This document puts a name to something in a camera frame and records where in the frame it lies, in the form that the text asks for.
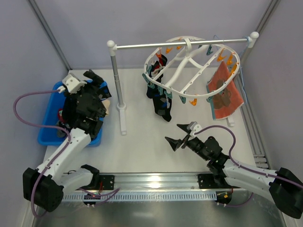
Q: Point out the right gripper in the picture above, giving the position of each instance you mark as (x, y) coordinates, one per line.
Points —
(186, 139)

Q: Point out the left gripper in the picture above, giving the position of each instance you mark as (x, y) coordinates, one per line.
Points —
(95, 85)

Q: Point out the black blue sport sock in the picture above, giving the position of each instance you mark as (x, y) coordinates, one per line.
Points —
(103, 91)
(162, 106)

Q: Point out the beige brown striped sock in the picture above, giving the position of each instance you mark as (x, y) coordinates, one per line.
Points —
(106, 104)

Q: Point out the navy christmas sock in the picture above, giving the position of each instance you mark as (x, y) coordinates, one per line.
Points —
(152, 92)
(158, 65)

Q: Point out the white oval clip hanger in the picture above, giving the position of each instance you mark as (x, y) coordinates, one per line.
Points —
(192, 62)

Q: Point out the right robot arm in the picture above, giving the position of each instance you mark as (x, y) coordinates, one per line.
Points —
(281, 187)

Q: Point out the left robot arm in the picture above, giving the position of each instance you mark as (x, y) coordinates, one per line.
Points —
(46, 185)

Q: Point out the pile of socks in bin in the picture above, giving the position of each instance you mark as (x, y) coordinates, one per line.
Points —
(85, 112)

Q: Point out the orange bear towel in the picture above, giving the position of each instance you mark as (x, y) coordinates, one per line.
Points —
(226, 102)

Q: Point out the blue plastic bin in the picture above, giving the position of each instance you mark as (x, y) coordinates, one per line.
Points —
(48, 136)

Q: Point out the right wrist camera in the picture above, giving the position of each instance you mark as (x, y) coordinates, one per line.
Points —
(193, 128)

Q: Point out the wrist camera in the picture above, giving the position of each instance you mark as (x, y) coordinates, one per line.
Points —
(193, 128)
(71, 84)

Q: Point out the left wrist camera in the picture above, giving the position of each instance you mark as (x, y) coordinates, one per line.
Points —
(71, 84)

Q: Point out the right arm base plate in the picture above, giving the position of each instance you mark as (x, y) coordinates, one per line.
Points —
(210, 181)

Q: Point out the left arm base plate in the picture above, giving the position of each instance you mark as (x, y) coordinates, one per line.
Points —
(105, 182)

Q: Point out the blue wire hanger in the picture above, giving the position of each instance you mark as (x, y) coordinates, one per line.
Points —
(241, 55)

